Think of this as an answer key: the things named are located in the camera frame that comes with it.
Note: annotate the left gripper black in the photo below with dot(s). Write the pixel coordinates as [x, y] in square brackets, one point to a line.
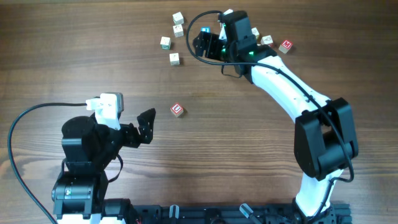
[133, 135]

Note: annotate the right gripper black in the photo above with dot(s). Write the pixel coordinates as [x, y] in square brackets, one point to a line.
[214, 47]

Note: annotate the red letter U block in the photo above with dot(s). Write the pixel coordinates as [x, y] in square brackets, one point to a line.
[177, 110]

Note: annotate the plain wooden block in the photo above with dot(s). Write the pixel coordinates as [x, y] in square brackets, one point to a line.
[174, 59]
[178, 18]

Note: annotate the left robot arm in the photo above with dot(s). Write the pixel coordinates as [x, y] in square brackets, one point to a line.
[79, 192]

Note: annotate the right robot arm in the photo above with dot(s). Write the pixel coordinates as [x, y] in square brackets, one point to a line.
[325, 141]

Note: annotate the blue letter P block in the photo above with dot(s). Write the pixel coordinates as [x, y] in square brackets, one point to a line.
[205, 29]

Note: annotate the wooden block with drawing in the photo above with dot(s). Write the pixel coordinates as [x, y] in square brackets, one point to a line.
[178, 30]

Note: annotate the wooden block green side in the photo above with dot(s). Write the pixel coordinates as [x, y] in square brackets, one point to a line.
[165, 43]

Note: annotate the wooden block yellow side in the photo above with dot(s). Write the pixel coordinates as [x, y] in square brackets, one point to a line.
[255, 32]

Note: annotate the wooden block red G side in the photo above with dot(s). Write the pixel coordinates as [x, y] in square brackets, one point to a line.
[267, 40]

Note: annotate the red letter M block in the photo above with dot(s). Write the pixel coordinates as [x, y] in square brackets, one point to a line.
[285, 46]

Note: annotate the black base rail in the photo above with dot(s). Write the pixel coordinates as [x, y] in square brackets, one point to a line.
[147, 214]

